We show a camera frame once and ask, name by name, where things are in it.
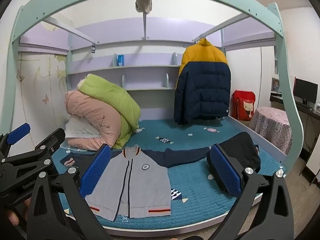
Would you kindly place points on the pink quilt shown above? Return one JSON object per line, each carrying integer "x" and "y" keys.
{"x": 95, "y": 120}

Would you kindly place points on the dark desk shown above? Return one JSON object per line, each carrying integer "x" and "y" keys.
{"x": 310, "y": 112}

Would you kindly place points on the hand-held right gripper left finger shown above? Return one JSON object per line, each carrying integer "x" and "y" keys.
{"x": 96, "y": 170}

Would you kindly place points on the tan butterfly wall sticker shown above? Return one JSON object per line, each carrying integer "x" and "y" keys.
{"x": 20, "y": 76}

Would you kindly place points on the person's left hand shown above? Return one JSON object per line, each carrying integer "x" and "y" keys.
{"x": 11, "y": 220}

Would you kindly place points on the black hanging tag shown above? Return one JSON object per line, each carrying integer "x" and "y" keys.
{"x": 93, "y": 48}

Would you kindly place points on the teal quilted bed mat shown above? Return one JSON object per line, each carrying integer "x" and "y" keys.
{"x": 200, "y": 200}

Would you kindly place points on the white pillow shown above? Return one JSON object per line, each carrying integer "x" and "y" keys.
{"x": 80, "y": 128}

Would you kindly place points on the lilac wall shelf unit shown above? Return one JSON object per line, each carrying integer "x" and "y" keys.
{"x": 150, "y": 60}

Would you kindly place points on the black garment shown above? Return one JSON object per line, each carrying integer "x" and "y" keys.
{"x": 240, "y": 147}

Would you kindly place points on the pink butterfly wall sticker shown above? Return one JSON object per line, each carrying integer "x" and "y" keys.
{"x": 45, "y": 99}

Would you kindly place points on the photo frame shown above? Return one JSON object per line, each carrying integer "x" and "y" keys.
{"x": 275, "y": 84}

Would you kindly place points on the round table pink tablecloth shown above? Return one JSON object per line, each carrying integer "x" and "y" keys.
{"x": 272, "y": 127}

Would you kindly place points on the green quilt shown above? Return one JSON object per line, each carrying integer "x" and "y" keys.
{"x": 112, "y": 100}

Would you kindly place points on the small blue box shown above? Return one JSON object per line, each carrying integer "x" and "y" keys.
{"x": 119, "y": 60}

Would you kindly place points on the yellow navy puffer jacket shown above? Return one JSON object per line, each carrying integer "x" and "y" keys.
{"x": 202, "y": 87}

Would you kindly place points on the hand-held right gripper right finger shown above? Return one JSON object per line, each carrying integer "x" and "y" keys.
{"x": 225, "y": 170}

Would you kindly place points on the grey jacket navy sleeves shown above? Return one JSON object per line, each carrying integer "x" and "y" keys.
{"x": 142, "y": 180}

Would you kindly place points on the clothes hanger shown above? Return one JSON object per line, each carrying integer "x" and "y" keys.
{"x": 201, "y": 38}

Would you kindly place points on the red cartoon bag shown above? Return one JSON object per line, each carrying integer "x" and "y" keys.
{"x": 243, "y": 105}

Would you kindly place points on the black computer monitor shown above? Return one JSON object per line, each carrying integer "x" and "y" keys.
{"x": 305, "y": 90}

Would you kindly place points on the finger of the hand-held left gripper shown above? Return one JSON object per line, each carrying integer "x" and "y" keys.
{"x": 18, "y": 132}
{"x": 50, "y": 140}

